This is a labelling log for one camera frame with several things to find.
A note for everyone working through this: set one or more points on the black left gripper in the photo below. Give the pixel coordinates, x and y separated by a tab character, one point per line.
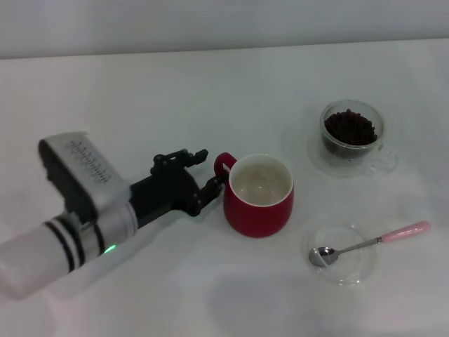
165	193

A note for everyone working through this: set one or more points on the red ceramic mug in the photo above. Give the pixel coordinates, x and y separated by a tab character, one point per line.
259	217

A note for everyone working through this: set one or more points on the pile of coffee beans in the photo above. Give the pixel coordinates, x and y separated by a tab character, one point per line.
350	128

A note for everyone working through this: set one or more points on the clear glass saucer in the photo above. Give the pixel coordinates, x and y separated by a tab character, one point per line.
317	159

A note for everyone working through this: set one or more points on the small clear glass dish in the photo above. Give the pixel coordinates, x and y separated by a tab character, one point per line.
354	267

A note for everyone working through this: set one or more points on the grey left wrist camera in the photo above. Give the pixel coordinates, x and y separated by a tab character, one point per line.
84	172

